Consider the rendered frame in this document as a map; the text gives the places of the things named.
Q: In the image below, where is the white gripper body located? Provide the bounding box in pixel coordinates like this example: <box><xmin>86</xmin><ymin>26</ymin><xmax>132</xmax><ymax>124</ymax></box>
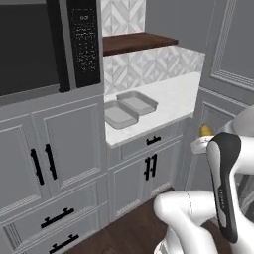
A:
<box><xmin>190</xmin><ymin>135</ymin><xmax>216</xmax><ymax>155</ymax></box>

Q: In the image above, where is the grey shallow tupperware tray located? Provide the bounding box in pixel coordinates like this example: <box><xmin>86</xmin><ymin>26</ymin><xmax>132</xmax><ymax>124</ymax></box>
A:
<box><xmin>104</xmin><ymin>100</ymin><xmax>140</xmax><ymax>130</ymax></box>
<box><xmin>115</xmin><ymin>90</ymin><xmax>159</xmax><ymax>116</ymax></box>

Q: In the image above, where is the black cupboard door handle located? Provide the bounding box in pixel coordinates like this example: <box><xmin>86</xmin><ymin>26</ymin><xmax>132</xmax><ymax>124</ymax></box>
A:
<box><xmin>44</xmin><ymin>143</ymin><xmax>59</xmax><ymax>181</ymax></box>
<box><xmin>30</xmin><ymin>148</ymin><xmax>46</xmax><ymax>187</ymax></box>

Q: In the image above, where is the grey base cupboard door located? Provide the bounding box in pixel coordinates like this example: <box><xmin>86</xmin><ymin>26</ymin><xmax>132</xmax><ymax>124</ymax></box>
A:
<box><xmin>147</xmin><ymin>140</ymin><xmax>184</xmax><ymax>200</ymax></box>
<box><xmin>108</xmin><ymin>155</ymin><xmax>149</xmax><ymax>222</ymax></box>

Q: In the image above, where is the black small drawer handle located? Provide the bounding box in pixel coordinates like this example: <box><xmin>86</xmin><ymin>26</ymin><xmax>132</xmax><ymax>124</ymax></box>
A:
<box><xmin>145</xmin><ymin>135</ymin><xmax>163</xmax><ymax>147</ymax></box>

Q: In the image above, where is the grey wide drawer front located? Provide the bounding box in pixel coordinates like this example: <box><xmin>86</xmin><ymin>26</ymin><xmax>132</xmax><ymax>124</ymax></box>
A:
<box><xmin>19</xmin><ymin>211</ymin><xmax>102</xmax><ymax>254</ymax></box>
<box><xmin>0</xmin><ymin>179</ymin><xmax>101</xmax><ymax>240</ymax></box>

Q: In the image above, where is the dark wooden wall shelf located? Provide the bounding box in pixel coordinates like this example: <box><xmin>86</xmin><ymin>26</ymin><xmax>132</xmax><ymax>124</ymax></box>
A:
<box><xmin>102</xmin><ymin>32</ymin><xmax>180</xmax><ymax>57</ymax></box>

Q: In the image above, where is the grey panelled fridge door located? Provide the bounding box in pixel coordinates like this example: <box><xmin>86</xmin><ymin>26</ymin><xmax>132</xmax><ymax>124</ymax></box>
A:
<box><xmin>184</xmin><ymin>86</ymin><xmax>254</xmax><ymax>220</ymax></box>
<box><xmin>198</xmin><ymin>0</ymin><xmax>254</xmax><ymax>107</ymax></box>

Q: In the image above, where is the grey tall cupboard door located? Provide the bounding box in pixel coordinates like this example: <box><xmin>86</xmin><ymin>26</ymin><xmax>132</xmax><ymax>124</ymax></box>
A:
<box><xmin>31</xmin><ymin>95</ymin><xmax>107</xmax><ymax>196</ymax></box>
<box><xmin>0</xmin><ymin>114</ymin><xmax>45</xmax><ymax>214</ymax></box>

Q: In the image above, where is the black built-in microwave oven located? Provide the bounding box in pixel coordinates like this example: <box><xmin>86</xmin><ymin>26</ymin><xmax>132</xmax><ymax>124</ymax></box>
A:
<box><xmin>0</xmin><ymin>0</ymin><xmax>102</xmax><ymax>99</ymax></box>

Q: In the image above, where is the black base cupboard handle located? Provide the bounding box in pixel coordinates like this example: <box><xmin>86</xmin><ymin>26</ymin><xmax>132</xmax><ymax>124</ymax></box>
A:
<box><xmin>143</xmin><ymin>157</ymin><xmax>152</xmax><ymax>182</ymax></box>
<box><xmin>150</xmin><ymin>153</ymin><xmax>159</xmax><ymax>179</ymax></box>

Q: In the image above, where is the black microwave door handle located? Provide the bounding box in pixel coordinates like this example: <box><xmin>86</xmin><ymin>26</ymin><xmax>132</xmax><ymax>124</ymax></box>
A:
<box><xmin>46</xmin><ymin>0</ymin><xmax>71</xmax><ymax>93</ymax></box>

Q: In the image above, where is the small yellow round object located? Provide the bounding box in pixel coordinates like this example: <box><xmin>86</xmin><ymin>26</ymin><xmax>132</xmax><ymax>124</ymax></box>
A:
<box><xmin>197</xmin><ymin>123</ymin><xmax>214</xmax><ymax>138</ymax></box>

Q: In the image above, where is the grey small drawer front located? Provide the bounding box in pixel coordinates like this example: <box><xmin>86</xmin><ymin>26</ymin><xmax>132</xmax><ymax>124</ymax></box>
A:
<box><xmin>120</xmin><ymin>126</ymin><xmax>182</xmax><ymax>162</ymax></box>

